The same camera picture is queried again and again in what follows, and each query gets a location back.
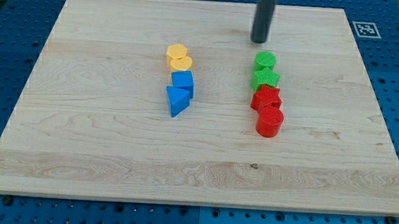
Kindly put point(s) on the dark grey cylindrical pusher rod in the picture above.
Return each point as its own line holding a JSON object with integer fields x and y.
{"x": 262, "y": 20}

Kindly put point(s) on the blue triangle block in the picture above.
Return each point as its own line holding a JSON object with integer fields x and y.
{"x": 178, "y": 100}

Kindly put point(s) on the green cylinder block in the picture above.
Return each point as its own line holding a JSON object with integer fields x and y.
{"x": 264, "y": 59}

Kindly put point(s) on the green star block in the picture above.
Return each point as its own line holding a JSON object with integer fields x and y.
{"x": 264, "y": 77}

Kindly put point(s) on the red star block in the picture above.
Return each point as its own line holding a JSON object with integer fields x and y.
{"x": 266, "y": 96}

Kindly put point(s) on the yellow cylinder block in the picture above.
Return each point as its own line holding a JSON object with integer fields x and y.
{"x": 182, "y": 64}

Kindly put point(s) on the white fiducial marker tag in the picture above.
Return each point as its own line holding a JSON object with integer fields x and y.
{"x": 366, "y": 30}

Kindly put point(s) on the yellow hexagon block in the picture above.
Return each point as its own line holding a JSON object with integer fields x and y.
{"x": 175, "y": 51}

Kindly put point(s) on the blue cube block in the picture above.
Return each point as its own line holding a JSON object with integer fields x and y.
{"x": 184, "y": 80}

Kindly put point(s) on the red cylinder block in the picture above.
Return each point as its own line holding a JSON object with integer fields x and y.
{"x": 269, "y": 121}

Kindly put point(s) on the light wooden board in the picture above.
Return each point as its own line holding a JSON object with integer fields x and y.
{"x": 93, "y": 120}

